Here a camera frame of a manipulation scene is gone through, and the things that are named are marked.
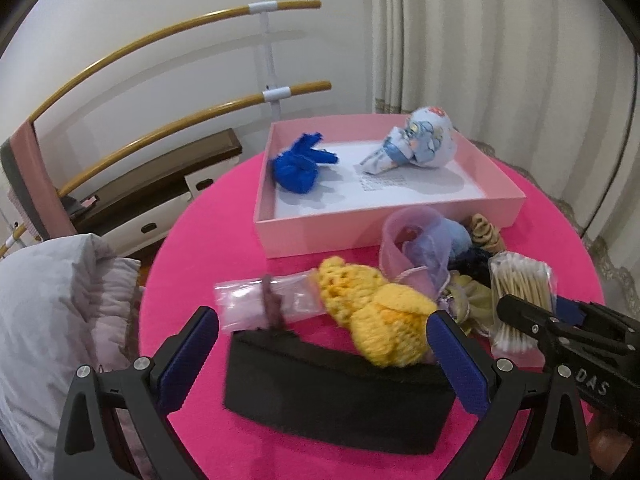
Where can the purple organza pouch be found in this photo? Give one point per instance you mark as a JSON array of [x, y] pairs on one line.
[[400, 245]]

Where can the white barre post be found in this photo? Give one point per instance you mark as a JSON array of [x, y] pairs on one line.
[[269, 50]]

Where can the light blue navy pompom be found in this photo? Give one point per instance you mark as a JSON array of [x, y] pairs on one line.
[[457, 241]]

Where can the white drawer cabinet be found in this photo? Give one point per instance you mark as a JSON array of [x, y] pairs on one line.
[[165, 180]]

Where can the brown striped scrunchie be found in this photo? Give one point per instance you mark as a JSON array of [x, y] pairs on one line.
[[485, 234]]

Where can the pink cardboard box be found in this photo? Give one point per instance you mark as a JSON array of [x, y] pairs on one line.
[[310, 232]]

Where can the person's right hand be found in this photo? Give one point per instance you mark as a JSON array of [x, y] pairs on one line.
[[611, 442]]

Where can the cream curtain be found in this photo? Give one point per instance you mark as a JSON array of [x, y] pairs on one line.
[[500, 60]]

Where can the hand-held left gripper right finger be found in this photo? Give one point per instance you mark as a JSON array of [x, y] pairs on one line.
[[459, 365]]

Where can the long wooden barre rail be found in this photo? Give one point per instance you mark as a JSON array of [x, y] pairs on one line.
[[150, 40]]

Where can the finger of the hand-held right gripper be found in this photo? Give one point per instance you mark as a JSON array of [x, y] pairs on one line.
[[525, 316], [570, 311]]

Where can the blue knitted cloth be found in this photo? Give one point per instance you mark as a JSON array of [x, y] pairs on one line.
[[296, 167]]

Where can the grey white bedding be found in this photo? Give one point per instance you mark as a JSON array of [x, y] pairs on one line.
[[55, 320]]

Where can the yellow crochet cloth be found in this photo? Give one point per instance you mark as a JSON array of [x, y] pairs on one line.
[[375, 315]]

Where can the pack of cotton swabs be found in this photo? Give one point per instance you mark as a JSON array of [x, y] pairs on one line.
[[520, 290]]

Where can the cartoon print cloth bundle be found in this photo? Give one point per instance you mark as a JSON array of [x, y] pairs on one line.
[[420, 140]]

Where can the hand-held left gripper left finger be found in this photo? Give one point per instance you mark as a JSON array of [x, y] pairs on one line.
[[186, 355]]

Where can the olive and purple scrunchie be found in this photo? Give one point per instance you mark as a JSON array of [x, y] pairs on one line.
[[462, 300]]

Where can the short wooden barre rail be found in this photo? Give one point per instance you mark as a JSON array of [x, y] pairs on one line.
[[200, 117]]

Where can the clear plastic bag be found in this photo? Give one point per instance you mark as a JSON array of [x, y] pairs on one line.
[[245, 302]]

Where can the pink and grey hanging cloth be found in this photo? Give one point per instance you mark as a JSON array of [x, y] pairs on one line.
[[30, 180]]

